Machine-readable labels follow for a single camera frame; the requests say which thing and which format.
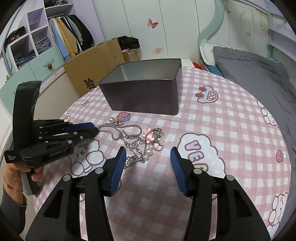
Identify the pink checkered tablecloth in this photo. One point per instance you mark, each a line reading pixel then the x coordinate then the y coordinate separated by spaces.
pixel 222 128

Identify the pearl drop earring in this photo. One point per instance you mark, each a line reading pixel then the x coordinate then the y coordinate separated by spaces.
pixel 115 121

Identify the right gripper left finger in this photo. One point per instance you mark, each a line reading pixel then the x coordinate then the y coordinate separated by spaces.
pixel 113 169

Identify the mint drawer cabinet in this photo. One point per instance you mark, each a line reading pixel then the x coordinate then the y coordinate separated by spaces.
pixel 41 68

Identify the person's left hand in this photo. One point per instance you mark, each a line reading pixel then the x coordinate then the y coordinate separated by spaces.
pixel 13 171

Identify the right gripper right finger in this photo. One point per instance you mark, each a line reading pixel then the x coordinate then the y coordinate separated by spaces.
pixel 183 170

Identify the hanging clothes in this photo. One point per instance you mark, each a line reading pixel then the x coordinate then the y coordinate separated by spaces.
pixel 71 35

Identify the small cardboard box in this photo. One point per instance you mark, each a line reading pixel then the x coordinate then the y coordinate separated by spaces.
pixel 131 56

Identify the large brown cardboard box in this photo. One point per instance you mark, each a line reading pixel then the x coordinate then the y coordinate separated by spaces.
pixel 89 67

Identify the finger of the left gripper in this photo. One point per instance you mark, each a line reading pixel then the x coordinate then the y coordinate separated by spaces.
pixel 78 127
pixel 77 136

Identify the black clothes pile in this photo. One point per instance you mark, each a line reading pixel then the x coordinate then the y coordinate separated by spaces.
pixel 128 43

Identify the dark metal tin box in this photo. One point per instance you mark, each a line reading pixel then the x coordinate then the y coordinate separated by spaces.
pixel 148 86

